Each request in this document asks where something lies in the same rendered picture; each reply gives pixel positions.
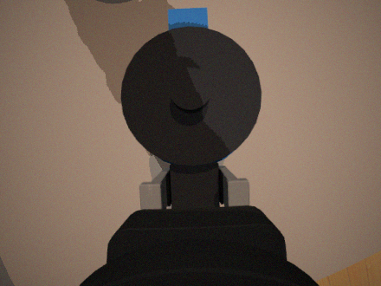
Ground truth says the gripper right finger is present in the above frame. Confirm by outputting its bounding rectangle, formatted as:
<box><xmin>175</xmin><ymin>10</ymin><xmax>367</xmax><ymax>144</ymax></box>
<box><xmin>218</xmin><ymin>166</ymin><xmax>249</xmax><ymax>206</ymax></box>

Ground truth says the blue electric kettle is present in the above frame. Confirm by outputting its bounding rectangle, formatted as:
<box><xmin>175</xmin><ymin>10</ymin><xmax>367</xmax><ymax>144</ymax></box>
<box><xmin>120</xmin><ymin>8</ymin><xmax>262</xmax><ymax>209</ymax></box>

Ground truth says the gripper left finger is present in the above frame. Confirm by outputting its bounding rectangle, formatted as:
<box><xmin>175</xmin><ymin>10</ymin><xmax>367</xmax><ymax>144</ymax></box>
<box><xmin>139</xmin><ymin>168</ymin><xmax>171</xmax><ymax>210</ymax></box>

